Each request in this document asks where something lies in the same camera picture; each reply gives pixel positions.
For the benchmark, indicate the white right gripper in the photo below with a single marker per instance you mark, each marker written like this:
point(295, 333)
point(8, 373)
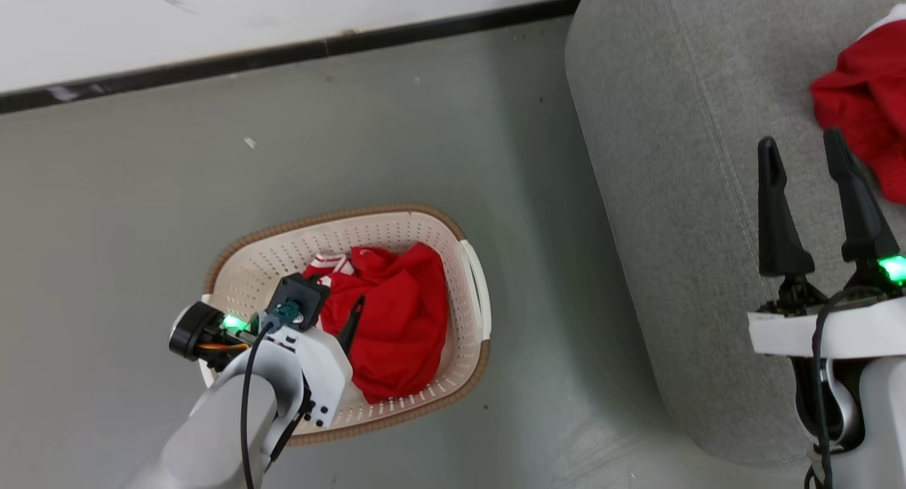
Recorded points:
point(863, 330)

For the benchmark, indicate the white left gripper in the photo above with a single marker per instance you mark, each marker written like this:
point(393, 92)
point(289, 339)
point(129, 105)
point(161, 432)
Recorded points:
point(322, 376)

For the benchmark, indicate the red garment with striped cuffs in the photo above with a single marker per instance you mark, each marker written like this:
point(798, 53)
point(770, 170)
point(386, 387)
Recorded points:
point(403, 319)

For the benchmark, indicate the red garment with white trim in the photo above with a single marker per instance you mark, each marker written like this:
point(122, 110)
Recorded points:
point(870, 100)

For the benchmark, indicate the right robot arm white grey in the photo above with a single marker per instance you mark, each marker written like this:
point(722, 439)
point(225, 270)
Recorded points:
point(885, 418)

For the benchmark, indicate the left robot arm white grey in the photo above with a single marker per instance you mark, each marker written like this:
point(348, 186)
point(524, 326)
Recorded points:
point(212, 432)

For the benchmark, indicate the grey fabric sofa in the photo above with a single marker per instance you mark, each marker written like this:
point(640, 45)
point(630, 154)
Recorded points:
point(672, 156)

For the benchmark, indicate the cream perforated plastic laundry basket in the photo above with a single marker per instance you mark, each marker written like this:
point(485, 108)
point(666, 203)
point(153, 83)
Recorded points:
point(396, 227)

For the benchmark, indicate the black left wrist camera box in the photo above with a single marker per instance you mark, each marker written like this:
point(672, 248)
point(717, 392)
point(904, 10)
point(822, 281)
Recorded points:
point(301, 294)

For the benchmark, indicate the black wall baseboard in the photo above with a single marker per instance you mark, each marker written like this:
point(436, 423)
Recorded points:
point(212, 66)

